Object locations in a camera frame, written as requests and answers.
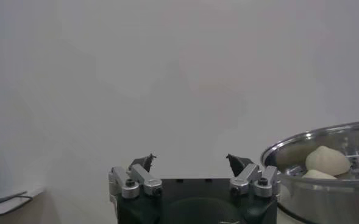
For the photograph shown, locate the white steamed baozi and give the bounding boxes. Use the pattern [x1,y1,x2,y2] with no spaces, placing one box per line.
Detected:
[301,169,338,180]
[305,145,351,177]

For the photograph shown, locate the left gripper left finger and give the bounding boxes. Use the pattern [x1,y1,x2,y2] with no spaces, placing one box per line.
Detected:
[108,153,163,199]

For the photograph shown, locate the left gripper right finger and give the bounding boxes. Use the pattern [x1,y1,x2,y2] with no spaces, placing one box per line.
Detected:
[226,153,281,198]

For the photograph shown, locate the stainless steel steamer basket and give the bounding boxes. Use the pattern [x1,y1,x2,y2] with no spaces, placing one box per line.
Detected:
[260,120,359,224]

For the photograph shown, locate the black cable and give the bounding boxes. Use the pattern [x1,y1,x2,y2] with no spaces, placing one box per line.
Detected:
[0,195,34,219]

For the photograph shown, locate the white side table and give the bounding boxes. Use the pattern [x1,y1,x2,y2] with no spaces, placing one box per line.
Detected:
[0,186,48,224]

